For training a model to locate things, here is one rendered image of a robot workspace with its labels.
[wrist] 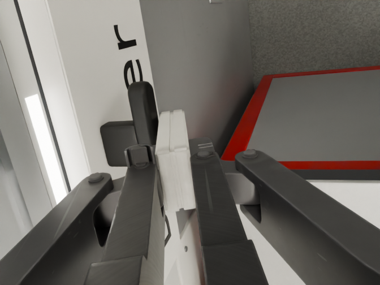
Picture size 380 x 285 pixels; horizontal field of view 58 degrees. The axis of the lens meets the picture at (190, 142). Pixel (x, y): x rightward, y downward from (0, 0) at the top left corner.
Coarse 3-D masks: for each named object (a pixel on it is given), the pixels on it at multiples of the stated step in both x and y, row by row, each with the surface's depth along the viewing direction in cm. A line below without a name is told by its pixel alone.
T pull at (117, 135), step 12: (132, 84) 19; (144, 84) 19; (132, 96) 19; (144, 96) 19; (132, 108) 19; (144, 108) 19; (156, 108) 20; (132, 120) 21; (144, 120) 19; (156, 120) 20; (108, 132) 21; (120, 132) 20; (132, 132) 20; (144, 132) 20; (156, 132) 20; (108, 144) 21; (120, 144) 21; (132, 144) 20; (108, 156) 21; (120, 156) 21
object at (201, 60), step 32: (160, 0) 35; (192, 0) 45; (224, 0) 65; (160, 32) 35; (192, 32) 45; (224, 32) 64; (160, 64) 35; (192, 64) 45; (224, 64) 63; (160, 96) 34; (192, 96) 44; (224, 96) 63; (192, 128) 44; (224, 128) 62; (192, 224) 43; (192, 256) 43
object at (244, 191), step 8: (192, 144) 17; (200, 144) 17; (208, 144) 17; (192, 152) 16; (224, 168) 14; (232, 168) 14; (232, 176) 14; (240, 176) 13; (232, 184) 14; (240, 184) 14; (248, 184) 13; (232, 192) 14; (240, 192) 14; (248, 192) 14; (256, 192) 14; (240, 200) 14; (248, 200) 14; (256, 200) 14
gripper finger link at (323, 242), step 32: (256, 160) 13; (288, 192) 11; (320, 192) 10; (256, 224) 13; (288, 224) 10; (320, 224) 9; (352, 224) 9; (288, 256) 11; (320, 256) 9; (352, 256) 8
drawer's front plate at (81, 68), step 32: (32, 0) 17; (64, 0) 18; (96, 0) 21; (128, 0) 25; (32, 32) 18; (64, 32) 18; (96, 32) 21; (128, 32) 25; (64, 64) 18; (96, 64) 21; (64, 96) 18; (96, 96) 21; (64, 128) 19; (96, 128) 21; (64, 160) 20; (96, 160) 20
